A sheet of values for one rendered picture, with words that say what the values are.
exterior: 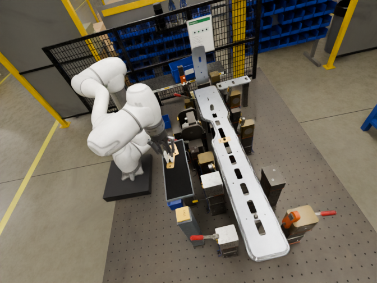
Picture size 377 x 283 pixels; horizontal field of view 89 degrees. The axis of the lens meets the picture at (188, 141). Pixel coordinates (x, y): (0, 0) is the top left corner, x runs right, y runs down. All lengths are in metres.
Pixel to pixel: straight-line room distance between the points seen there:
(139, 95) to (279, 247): 0.87
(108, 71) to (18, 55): 2.50
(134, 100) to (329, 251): 1.27
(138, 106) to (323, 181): 1.32
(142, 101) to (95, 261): 1.99
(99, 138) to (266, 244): 0.83
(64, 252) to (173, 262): 1.56
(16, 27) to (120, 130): 2.89
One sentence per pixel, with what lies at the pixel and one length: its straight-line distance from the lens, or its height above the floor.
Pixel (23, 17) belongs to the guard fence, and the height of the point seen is 1.64.
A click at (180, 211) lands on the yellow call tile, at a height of 1.16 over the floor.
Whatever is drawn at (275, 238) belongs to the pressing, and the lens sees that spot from 1.05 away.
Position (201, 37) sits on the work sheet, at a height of 1.29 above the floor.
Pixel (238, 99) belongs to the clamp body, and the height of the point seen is 0.99.
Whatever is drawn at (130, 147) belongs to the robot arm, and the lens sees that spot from 1.51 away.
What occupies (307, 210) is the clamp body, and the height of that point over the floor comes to 1.06.
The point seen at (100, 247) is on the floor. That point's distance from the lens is 2.45.
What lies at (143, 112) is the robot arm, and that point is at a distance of 0.69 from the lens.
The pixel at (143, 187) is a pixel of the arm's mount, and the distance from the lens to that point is 1.54.
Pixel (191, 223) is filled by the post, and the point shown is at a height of 1.12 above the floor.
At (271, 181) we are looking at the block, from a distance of 1.13.
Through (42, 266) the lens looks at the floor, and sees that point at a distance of 2.80.
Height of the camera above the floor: 2.01
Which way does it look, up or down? 48 degrees down
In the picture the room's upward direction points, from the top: 17 degrees counter-clockwise
